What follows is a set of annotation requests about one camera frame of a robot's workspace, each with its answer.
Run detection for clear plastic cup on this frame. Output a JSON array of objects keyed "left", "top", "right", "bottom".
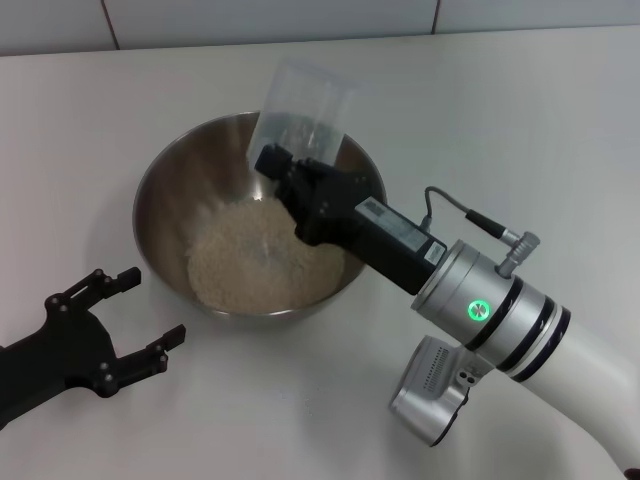
[{"left": 248, "top": 57, "right": 358, "bottom": 174}]

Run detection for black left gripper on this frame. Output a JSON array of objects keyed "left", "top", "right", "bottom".
[{"left": 0, "top": 267, "right": 187, "bottom": 426}]

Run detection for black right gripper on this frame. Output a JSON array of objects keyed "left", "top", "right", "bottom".
[{"left": 253, "top": 124, "right": 449, "bottom": 296}]

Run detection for grey right gripper cable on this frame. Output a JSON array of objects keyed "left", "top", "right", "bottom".
[{"left": 421, "top": 186, "right": 542, "bottom": 277}]

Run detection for stainless steel mixing bowl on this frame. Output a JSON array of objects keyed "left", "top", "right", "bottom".
[{"left": 132, "top": 110, "right": 389, "bottom": 331}]

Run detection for white rice grains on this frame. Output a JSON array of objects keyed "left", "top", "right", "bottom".
[{"left": 186, "top": 197, "right": 348, "bottom": 315}]

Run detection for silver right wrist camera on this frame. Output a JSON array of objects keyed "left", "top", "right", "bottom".
[{"left": 389, "top": 334, "right": 485, "bottom": 449}]

